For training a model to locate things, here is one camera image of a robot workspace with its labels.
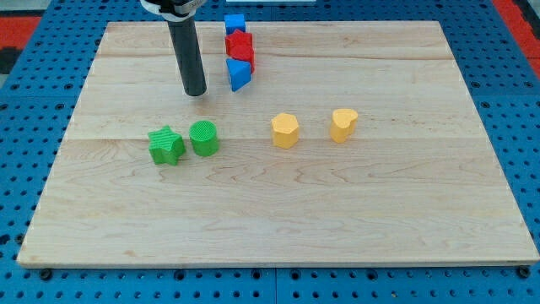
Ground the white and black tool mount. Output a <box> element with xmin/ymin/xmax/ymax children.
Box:
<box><xmin>139</xmin><ymin>0</ymin><xmax>207</xmax><ymax>22</ymax></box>

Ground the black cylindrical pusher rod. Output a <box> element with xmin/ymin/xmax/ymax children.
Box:
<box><xmin>168</xmin><ymin>17</ymin><xmax>207</xmax><ymax>96</ymax></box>

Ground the red star block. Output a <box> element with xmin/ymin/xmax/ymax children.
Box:
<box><xmin>224</xmin><ymin>30</ymin><xmax>253</xmax><ymax>56</ymax></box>

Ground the green star block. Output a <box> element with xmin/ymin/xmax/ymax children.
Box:
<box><xmin>148</xmin><ymin>125</ymin><xmax>186</xmax><ymax>166</ymax></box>

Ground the yellow hexagon block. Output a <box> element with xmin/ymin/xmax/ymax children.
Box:
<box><xmin>271</xmin><ymin>113</ymin><xmax>300</xmax><ymax>149</ymax></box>

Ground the blue cube block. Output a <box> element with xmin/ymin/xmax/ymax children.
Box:
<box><xmin>224</xmin><ymin>14</ymin><xmax>246</xmax><ymax>35</ymax></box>

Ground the blue triangle block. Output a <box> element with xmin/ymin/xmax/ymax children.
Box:
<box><xmin>226</xmin><ymin>58</ymin><xmax>251</xmax><ymax>92</ymax></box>

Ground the green cylinder block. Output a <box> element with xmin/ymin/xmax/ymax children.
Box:
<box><xmin>189</xmin><ymin>120</ymin><xmax>219</xmax><ymax>157</ymax></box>

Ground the yellow heart block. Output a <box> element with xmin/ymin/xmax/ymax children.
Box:
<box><xmin>329</xmin><ymin>108</ymin><xmax>359</xmax><ymax>144</ymax></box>

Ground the light wooden board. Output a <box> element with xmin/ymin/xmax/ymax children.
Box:
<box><xmin>18</xmin><ymin>21</ymin><xmax>539</xmax><ymax>269</ymax></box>

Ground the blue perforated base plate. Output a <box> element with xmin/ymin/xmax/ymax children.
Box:
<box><xmin>1</xmin><ymin>1</ymin><xmax>539</xmax><ymax>303</ymax></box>

